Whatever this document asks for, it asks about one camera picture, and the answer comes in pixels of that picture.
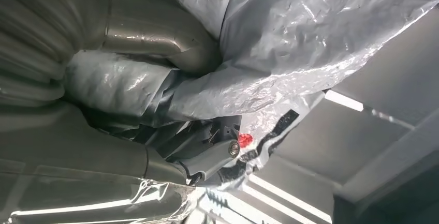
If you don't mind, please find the ceiling light strip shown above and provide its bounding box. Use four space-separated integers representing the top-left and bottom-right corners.
323 89 365 112
192 173 333 224

